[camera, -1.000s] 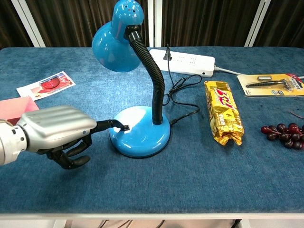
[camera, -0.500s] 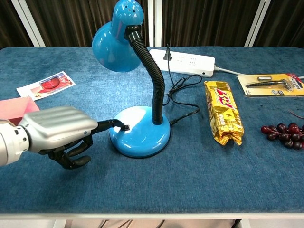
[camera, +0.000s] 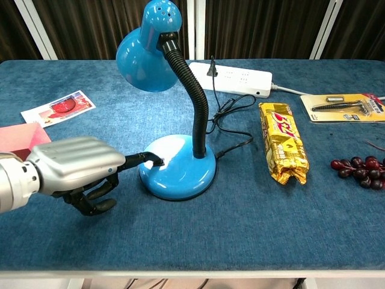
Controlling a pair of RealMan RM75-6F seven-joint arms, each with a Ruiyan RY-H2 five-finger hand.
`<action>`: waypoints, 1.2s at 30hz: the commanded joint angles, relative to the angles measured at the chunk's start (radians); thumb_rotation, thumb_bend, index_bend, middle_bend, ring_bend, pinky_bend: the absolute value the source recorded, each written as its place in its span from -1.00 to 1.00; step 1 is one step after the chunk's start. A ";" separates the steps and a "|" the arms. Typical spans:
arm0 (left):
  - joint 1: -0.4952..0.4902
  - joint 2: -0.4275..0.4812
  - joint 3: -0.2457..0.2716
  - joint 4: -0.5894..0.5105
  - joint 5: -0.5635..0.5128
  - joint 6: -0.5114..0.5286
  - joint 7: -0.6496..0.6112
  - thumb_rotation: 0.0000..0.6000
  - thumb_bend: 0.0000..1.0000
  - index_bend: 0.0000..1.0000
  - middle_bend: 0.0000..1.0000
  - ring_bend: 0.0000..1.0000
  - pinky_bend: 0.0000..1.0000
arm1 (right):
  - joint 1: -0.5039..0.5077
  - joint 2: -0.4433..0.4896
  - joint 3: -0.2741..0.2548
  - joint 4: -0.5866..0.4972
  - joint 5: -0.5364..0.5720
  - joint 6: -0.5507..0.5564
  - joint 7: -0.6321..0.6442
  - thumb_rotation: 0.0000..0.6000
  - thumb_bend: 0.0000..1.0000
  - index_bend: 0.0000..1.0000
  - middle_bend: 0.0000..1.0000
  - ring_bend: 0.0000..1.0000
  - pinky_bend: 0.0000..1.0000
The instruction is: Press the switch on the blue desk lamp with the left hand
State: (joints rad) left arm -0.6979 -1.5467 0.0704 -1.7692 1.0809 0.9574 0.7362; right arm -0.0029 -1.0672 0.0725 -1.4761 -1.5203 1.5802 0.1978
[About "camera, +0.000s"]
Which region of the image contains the pink translucent cube box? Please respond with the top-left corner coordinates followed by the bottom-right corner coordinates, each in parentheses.
top-left (0, 122), bottom-right (52, 162)

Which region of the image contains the dark red grape bunch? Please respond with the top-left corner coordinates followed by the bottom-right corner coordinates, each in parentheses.
top-left (330, 155), bottom-right (385, 190)

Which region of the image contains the yellow razor blister pack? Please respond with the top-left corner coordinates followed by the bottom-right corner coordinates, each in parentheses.
top-left (300, 93), bottom-right (385, 123)

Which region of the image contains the black power cable with plug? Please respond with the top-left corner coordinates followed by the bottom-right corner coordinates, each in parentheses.
top-left (205, 55), bottom-right (257, 160)

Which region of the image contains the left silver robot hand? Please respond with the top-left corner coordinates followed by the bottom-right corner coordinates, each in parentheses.
top-left (25, 136), bottom-right (165, 217)

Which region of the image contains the red printed picture card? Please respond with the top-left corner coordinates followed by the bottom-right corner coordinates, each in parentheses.
top-left (20, 89), bottom-right (97, 128)

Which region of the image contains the white power strip cable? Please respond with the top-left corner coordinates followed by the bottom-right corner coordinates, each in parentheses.
top-left (271, 83), bottom-right (385, 101)

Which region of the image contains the yellow snack package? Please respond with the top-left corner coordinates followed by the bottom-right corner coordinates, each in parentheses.
top-left (259, 102), bottom-right (310, 186)

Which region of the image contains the blue table cloth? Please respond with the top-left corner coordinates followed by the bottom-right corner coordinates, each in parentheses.
top-left (0, 59), bottom-right (385, 272)

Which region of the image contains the blue desk lamp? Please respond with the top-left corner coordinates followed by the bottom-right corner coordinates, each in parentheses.
top-left (115, 0), bottom-right (217, 201)

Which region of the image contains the white power strip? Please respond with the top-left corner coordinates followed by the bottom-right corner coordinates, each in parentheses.
top-left (188, 61), bottom-right (273, 99)

